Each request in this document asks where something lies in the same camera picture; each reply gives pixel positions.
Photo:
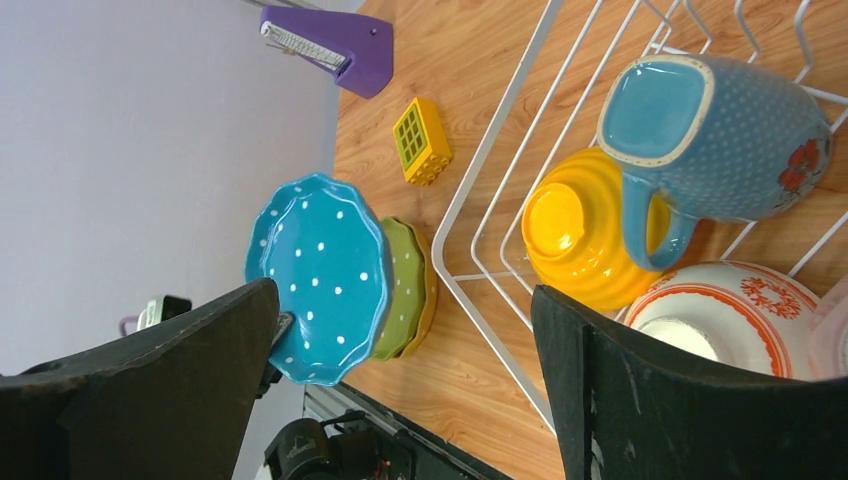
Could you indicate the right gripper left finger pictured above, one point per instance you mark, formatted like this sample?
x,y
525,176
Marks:
x,y
172,401

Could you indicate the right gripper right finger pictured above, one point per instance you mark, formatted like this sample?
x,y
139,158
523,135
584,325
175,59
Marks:
x,y
628,406

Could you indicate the yellow ribbed bowl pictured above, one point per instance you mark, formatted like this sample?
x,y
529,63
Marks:
x,y
571,227

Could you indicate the white wire dish rack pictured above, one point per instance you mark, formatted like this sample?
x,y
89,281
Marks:
x,y
550,109

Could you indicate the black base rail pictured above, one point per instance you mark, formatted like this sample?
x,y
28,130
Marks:
x,y
436,457

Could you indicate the white red patterned bowl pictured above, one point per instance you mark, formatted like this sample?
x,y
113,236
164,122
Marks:
x,y
737,313

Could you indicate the yellow toy block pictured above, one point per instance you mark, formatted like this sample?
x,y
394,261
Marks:
x,y
421,142

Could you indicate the green polka dot plate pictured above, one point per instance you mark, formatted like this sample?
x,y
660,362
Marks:
x,y
407,293

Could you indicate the pink ceramic mug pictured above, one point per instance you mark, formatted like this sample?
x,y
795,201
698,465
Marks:
x,y
827,345

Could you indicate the blue ceramic mug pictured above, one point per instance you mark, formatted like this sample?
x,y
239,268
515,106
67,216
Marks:
x,y
707,137

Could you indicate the yellow polka dot plate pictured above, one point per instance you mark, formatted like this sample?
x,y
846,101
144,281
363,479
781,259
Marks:
x,y
430,286

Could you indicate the blue polka dot plate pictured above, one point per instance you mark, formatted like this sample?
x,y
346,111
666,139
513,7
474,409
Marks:
x,y
326,251

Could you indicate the purple metronome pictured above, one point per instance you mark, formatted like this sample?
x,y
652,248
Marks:
x,y
356,50

